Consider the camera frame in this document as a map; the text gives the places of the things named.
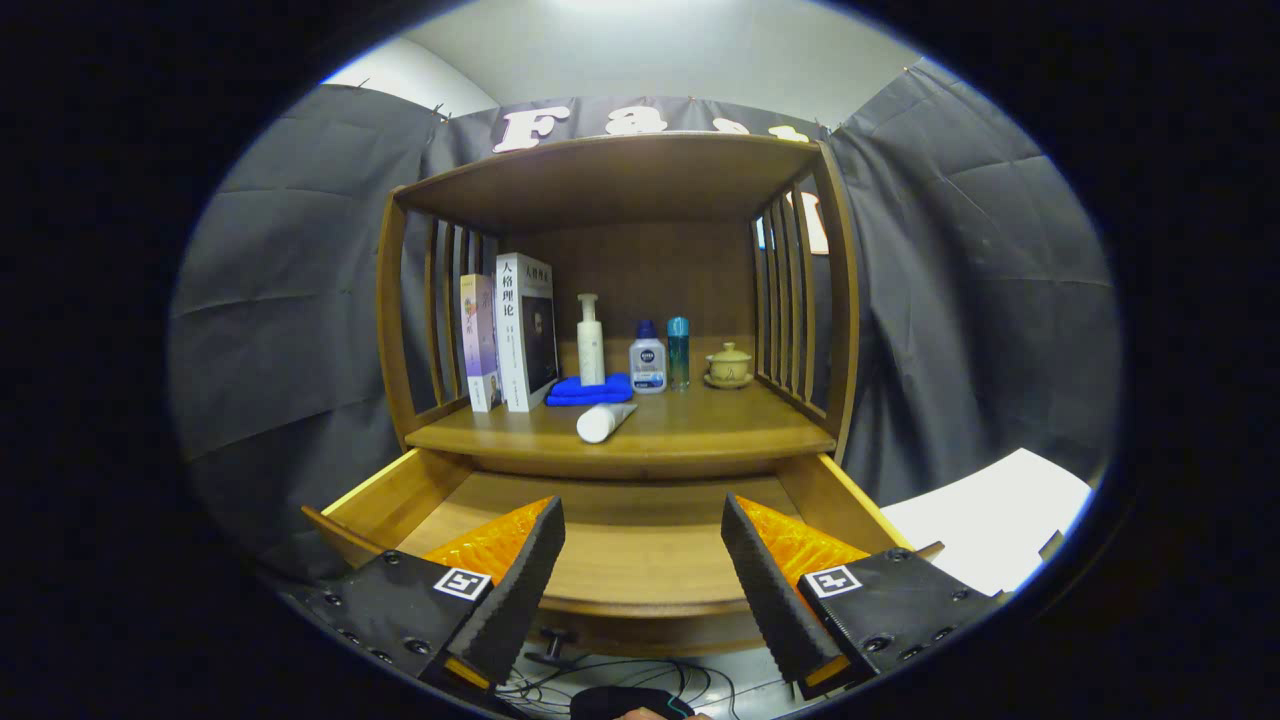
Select white cosmetic tube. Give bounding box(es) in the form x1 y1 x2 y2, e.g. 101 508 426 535
576 402 639 444

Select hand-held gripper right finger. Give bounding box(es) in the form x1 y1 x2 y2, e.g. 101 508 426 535
720 492 1006 701

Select white bottle with blue cap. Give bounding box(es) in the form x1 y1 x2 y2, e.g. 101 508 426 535
628 320 668 395

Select white flat sheet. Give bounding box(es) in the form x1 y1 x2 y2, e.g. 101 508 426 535
880 448 1093 598

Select wooden countertop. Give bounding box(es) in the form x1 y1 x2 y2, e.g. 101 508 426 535
405 380 839 479

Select black floor cables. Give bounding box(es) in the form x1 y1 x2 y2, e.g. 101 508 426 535
495 655 801 720

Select wooden cabinet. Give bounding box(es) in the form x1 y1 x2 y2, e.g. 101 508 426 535
375 132 861 661

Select wooden drawer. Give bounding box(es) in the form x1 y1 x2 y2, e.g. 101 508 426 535
302 447 946 669

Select purple book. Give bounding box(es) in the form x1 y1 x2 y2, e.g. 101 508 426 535
459 273 503 414

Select ceramic lidded teacup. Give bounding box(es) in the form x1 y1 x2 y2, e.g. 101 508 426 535
703 342 754 390

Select black rounded object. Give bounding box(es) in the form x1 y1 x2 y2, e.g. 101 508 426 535
570 686 696 720

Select white book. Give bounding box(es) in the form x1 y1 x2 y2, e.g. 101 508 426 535
495 252 561 413

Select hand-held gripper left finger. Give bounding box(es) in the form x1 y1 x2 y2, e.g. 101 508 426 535
280 495 567 701

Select blue folded cloth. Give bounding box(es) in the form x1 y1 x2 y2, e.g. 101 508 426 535
545 373 634 407

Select white pump bottle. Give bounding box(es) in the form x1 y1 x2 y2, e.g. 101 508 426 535
576 293 607 387

